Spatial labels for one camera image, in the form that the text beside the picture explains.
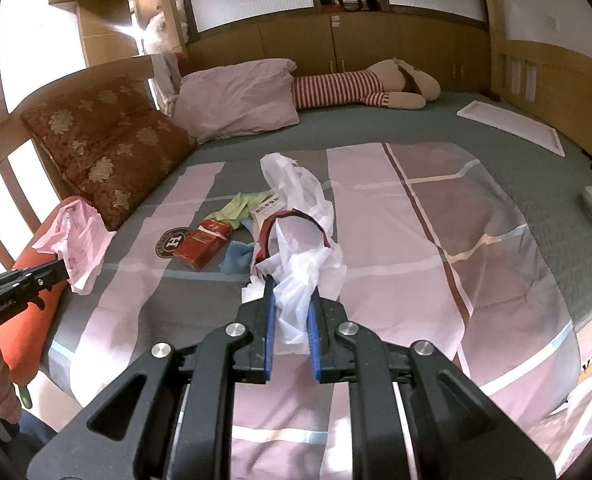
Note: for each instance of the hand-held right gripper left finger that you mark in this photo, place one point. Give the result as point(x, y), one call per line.
point(270, 340)

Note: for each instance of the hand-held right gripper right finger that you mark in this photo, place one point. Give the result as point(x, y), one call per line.
point(314, 345)

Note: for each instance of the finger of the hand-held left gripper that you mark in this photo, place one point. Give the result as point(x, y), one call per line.
point(48, 282)
point(38, 270)

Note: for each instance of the white plastic bag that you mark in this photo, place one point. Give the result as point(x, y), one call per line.
point(296, 280)

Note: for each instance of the orange carrot plush pillow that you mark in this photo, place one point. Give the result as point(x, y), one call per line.
point(31, 340)

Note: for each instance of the blue cloth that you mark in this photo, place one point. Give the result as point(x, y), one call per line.
point(238, 260)

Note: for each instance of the red cardboard box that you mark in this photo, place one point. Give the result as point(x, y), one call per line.
point(201, 245)

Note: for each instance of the striped pink grey blanket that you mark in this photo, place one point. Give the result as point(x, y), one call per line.
point(400, 260)

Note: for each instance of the round brown badge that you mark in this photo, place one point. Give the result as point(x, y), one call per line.
point(172, 244)

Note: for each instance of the white paper leaflet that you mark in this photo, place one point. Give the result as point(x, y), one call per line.
point(271, 207)

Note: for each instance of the light green wrapper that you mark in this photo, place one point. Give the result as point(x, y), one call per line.
point(236, 207)

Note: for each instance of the brown floral cushion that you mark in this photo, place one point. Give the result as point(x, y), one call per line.
point(111, 150)

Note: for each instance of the grey hanging cloth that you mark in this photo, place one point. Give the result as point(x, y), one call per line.
point(168, 80)

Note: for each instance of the pink pillow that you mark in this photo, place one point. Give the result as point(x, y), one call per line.
point(236, 100)

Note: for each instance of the striped plush doll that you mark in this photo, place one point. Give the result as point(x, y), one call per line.
point(346, 85)

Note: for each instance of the white plush toy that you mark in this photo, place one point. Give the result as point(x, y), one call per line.
point(161, 30)

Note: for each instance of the green mattress sheet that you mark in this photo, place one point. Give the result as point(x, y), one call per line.
point(535, 180)

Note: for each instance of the translucent plastic bag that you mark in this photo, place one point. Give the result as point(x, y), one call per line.
point(590, 400)

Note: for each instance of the white flat board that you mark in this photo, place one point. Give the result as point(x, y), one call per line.
point(510, 127)

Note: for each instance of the wooden bed frame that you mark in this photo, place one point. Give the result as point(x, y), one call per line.
point(550, 75)

